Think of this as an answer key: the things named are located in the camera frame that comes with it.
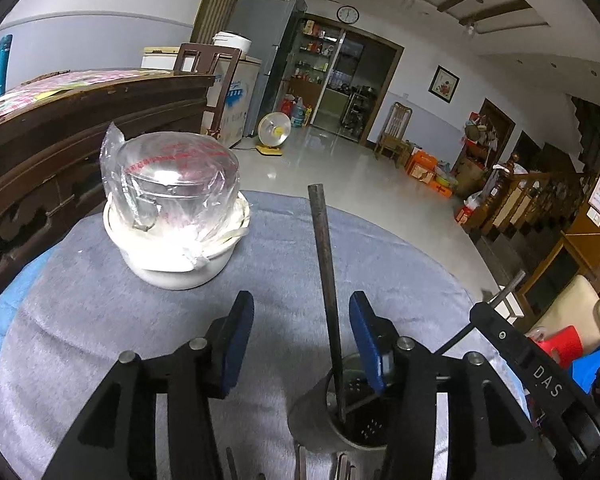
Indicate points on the blue garment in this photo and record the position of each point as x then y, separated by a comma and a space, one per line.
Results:
590, 370

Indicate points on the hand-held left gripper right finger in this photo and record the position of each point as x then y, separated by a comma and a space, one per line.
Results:
367, 345

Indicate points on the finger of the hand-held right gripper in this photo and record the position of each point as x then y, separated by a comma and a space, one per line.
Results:
525, 355

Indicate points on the framed wall picture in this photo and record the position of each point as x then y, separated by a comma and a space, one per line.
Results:
443, 84

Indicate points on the metal kitchen rack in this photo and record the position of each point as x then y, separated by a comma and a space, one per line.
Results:
359, 110

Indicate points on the grey perforated metal utensil holder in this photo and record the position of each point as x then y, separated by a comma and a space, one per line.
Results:
312, 417

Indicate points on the grey refrigerator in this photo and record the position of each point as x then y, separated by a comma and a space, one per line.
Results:
267, 50

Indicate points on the blue water jug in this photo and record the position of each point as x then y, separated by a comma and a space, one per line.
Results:
298, 115

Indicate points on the white chest freezer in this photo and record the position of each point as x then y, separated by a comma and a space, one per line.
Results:
235, 105

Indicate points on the pantry shelf with bottles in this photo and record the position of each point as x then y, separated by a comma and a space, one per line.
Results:
316, 50

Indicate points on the orange cardboard box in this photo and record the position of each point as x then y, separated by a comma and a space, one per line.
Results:
441, 186
421, 166

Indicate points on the yellow floor fan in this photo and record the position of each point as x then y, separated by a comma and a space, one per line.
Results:
274, 131

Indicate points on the light wooden chair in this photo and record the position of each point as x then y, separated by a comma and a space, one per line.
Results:
394, 132

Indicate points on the steel pot in plastic bag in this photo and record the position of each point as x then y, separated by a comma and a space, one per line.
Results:
175, 180

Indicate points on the floral cloth on sideboard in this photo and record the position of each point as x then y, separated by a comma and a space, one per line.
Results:
55, 87

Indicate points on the long grey metal utensil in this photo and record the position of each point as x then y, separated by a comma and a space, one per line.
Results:
324, 270

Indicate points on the cream cushion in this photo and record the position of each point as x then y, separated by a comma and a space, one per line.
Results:
572, 305

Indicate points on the blue bottle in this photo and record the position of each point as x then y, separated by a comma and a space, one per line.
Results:
2, 65

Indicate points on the carved dark wooden sideboard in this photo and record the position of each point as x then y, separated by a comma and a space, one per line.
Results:
55, 160

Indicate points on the red plastic stool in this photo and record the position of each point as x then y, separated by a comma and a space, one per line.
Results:
562, 345

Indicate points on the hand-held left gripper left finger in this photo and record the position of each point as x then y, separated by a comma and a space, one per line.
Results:
237, 342

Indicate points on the blue cloth under table cloth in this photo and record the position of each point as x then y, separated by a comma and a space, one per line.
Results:
10, 300

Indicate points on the white bowl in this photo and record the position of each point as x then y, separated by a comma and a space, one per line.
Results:
175, 267

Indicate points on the round wall clock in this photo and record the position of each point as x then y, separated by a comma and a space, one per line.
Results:
348, 14

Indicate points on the dark wooden chair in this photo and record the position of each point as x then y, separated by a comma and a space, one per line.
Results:
207, 60

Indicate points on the grey table cloth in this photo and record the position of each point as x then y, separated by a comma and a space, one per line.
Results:
130, 320

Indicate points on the wooden stair railing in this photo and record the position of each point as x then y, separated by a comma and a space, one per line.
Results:
520, 200

